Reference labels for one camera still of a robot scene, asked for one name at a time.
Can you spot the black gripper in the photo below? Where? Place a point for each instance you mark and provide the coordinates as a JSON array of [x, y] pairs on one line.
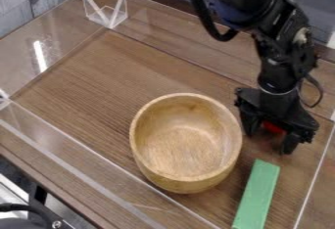
[[280, 109]]

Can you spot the clear acrylic tray wall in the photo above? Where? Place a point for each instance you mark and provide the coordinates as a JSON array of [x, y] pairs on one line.
[[77, 79]]

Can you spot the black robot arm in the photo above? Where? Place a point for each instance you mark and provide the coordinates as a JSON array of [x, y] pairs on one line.
[[280, 31]]

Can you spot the black table leg clamp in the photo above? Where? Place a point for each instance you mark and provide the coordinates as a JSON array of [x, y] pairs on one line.
[[51, 220]]

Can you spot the clear acrylic corner bracket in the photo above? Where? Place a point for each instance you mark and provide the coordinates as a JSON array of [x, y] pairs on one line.
[[109, 17]]

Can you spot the green rectangular block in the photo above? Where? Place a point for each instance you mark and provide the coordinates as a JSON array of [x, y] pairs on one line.
[[256, 198]]

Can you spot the red plush strawberry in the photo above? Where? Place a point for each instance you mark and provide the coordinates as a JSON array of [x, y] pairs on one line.
[[272, 128]]

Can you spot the wooden bowl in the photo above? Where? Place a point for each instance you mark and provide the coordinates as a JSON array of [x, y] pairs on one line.
[[185, 142]]

